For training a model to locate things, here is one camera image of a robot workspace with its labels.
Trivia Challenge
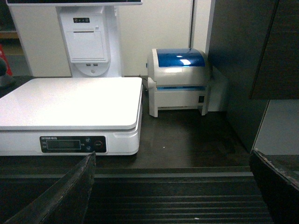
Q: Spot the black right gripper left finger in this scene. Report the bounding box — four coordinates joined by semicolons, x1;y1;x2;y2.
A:
5;151;96;224

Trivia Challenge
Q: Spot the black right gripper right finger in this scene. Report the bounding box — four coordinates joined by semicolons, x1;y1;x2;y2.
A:
249;149;299;224

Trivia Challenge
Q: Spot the white checkout scale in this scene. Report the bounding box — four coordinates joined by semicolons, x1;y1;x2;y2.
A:
0;77;142;156

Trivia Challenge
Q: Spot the white and blue label printer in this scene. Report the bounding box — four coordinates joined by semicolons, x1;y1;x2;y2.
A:
147;48;212;117

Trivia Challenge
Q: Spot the red fire equipment box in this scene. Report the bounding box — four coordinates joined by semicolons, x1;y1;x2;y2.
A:
0;45;13;76

